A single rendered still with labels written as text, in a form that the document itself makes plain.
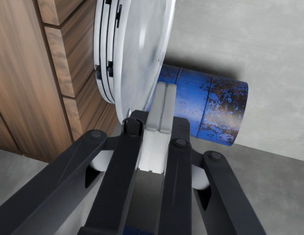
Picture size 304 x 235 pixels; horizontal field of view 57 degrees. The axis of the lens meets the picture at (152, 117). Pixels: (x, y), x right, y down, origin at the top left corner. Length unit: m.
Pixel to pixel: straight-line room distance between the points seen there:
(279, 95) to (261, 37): 0.71
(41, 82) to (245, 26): 2.29
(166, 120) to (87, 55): 0.21
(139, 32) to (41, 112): 0.17
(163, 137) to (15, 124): 0.34
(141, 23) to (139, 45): 0.03
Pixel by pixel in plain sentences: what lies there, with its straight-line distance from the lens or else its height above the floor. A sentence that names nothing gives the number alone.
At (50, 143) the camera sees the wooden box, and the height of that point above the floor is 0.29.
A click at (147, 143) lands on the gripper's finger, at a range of 0.16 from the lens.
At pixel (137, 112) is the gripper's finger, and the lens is 0.18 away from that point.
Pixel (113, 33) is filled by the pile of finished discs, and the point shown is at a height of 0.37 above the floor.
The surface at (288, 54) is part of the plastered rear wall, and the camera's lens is 2.72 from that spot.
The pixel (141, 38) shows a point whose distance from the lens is 0.36.
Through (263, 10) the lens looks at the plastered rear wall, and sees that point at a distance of 2.47.
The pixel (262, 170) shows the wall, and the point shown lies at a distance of 3.71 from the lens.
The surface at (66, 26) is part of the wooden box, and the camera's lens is 0.30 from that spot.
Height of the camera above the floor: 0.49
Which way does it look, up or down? 8 degrees down
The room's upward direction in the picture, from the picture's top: 104 degrees clockwise
